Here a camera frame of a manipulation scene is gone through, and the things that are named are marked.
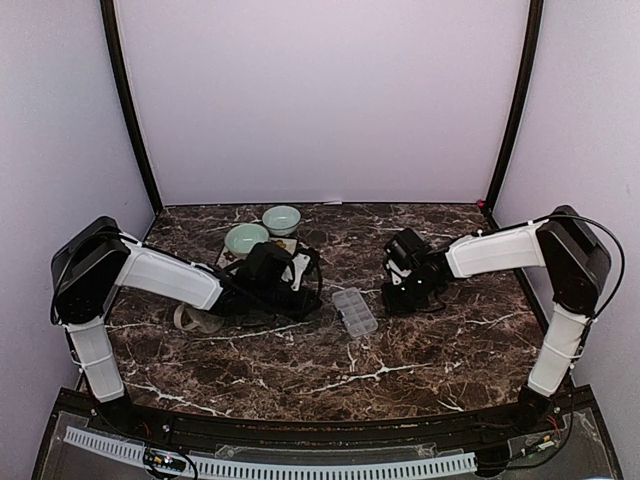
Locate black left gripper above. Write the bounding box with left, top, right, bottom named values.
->
left=252, top=284, right=323, bottom=323

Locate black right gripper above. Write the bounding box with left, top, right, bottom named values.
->
left=380, top=272, right=438, bottom=317

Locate clear plastic pill organizer box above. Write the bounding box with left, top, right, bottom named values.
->
left=332, top=287, right=378, bottom=338

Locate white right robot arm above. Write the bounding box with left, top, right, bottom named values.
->
left=381, top=205, right=619, bottom=434

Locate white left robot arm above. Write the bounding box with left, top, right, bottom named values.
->
left=49, top=216, right=323, bottom=436

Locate square floral ceramic plate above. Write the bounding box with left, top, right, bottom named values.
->
left=215, top=237, right=298, bottom=268

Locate teal striped ceramic bowl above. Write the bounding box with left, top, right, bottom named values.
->
left=224, top=223, right=270, bottom=259

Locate beige printed ceramic mug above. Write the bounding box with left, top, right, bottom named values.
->
left=173, top=304, right=224, bottom=335

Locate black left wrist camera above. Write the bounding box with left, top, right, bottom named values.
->
left=243, top=242, right=293, bottom=289

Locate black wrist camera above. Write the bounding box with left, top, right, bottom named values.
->
left=243, top=242, right=293, bottom=289
left=384, top=228, right=433, bottom=270

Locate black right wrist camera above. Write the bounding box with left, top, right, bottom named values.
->
left=384, top=228, right=433, bottom=270

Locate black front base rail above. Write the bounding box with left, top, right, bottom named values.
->
left=49, top=384, right=596, bottom=451

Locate white slotted cable duct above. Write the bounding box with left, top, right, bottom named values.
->
left=62, top=426, right=477, bottom=479

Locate black left frame post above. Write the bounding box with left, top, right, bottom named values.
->
left=99, top=0, right=164, bottom=216

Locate black frame post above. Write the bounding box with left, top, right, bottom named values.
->
left=99, top=0, right=164, bottom=216
left=484, top=0, right=544, bottom=212

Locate black right frame post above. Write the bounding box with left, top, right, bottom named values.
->
left=484, top=0, right=544, bottom=212

